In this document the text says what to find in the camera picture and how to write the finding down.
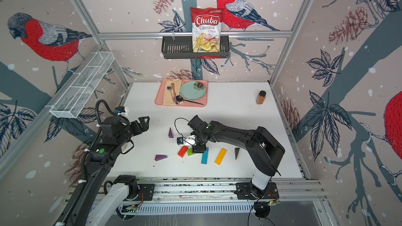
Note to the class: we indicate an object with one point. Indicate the purple triangle block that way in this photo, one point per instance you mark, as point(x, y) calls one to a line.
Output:
point(170, 133)
point(160, 157)

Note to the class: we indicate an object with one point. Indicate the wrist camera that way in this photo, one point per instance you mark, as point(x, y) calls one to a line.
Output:
point(122, 111)
point(190, 141)

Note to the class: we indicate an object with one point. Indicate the pink tray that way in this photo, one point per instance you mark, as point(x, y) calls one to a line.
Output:
point(159, 97)

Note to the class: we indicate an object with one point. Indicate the mint green flower plate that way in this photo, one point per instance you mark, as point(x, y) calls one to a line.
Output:
point(193, 90)

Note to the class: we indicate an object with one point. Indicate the black wall basket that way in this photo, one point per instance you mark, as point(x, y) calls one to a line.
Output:
point(181, 48)

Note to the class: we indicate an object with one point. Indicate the brown spice bottle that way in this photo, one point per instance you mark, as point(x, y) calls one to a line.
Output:
point(261, 97)

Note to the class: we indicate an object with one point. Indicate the black spoon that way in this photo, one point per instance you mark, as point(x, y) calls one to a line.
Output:
point(179, 98)

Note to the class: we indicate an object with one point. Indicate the red rectangular block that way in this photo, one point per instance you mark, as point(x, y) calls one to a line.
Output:
point(182, 152)

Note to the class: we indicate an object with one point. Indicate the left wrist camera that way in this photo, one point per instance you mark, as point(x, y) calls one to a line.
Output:
point(122, 111)

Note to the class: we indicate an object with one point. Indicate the yellow long block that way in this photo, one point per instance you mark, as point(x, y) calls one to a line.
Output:
point(220, 156)

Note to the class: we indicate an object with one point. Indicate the dark brown triangle block lower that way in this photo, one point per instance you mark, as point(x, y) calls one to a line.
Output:
point(236, 153)

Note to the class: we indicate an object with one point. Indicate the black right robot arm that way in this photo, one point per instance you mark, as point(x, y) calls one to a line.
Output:
point(264, 150)

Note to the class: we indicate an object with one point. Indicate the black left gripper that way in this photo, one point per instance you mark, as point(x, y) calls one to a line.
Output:
point(145, 125)

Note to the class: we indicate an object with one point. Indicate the silver spoon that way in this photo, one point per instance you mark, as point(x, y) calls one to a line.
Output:
point(169, 88)

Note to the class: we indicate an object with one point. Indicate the teal long block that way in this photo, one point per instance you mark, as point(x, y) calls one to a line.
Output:
point(205, 157)

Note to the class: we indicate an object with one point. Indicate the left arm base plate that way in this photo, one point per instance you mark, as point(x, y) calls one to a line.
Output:
point(145, 193)

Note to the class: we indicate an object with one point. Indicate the white wire wall basket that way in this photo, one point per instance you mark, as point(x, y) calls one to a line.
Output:
point(74, 99)

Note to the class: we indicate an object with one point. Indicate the gold purple knife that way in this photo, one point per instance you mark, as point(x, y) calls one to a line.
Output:
point(174, 93)

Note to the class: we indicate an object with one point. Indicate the green rectangular block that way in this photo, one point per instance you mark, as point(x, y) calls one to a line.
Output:
point(190, 152)

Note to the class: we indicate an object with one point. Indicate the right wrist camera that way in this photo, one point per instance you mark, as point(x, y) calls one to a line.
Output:
point(190, 141)

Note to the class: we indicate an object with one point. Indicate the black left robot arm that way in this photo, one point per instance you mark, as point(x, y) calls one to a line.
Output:
point(114, 131)

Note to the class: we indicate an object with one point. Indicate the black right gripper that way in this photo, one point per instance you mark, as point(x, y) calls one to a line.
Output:
point(198, 149)

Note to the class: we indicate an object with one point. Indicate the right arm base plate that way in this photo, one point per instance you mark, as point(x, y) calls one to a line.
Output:
point(246, 191)

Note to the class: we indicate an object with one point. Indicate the Chuba cassava chips bag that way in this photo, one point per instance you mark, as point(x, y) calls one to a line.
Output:
point(206, 29)

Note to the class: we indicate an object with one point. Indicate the beige napkin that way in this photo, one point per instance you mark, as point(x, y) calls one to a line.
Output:
point(167, 99)

